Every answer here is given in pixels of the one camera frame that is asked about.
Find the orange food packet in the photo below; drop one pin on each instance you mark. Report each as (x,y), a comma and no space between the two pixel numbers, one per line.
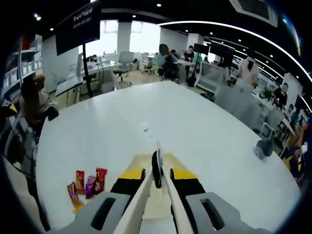
(80,181)

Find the black white food packet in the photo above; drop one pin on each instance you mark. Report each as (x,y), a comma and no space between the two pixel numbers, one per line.
(156,170)

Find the black screen stand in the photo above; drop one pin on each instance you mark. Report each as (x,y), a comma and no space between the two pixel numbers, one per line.
(86,73)

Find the wooden hexagonal container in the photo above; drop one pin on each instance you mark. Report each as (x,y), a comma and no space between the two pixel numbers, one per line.
(136,163)

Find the person's beige shirt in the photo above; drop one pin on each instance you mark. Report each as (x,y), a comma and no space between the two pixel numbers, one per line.
(17,200)

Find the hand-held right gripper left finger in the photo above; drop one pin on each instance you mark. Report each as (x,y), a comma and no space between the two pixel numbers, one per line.
(122,187)

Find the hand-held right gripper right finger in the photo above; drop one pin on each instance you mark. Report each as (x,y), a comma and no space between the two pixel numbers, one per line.
(195,190)

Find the black pouch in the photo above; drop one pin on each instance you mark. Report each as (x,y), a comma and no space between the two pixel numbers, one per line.
(50,113)

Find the dark red food packet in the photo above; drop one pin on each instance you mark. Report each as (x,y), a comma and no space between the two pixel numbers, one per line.
(100,179)

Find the ceiling air conditioner vent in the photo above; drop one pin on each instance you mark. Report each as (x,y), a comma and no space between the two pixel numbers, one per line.
(256,9)

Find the black display screen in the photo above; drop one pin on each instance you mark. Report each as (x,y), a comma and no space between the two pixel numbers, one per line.
(78,29)

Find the white storage shelf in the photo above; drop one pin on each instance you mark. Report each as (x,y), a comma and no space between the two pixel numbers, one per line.
(26,65)

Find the green potted plant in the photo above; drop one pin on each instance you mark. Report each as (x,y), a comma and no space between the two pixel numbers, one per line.
(267,94)

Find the white mesh office chair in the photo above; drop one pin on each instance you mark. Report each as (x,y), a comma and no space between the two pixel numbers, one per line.
(209,74)

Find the brown purple food packet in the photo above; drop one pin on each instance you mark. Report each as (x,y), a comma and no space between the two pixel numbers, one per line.
(74,197)

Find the white office desk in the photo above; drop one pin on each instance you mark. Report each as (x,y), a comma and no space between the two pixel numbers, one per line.
(107,67)

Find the curved ceiling light strip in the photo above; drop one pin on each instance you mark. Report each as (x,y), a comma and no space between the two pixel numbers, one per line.
(219,24)

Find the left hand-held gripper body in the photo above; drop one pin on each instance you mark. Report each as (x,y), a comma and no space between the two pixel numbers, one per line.
(24,136)

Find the small grey pouch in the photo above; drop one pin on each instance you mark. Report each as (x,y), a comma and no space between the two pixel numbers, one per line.
(264,147)

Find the grey office chair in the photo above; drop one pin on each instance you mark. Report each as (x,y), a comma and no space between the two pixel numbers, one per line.
(125,59)

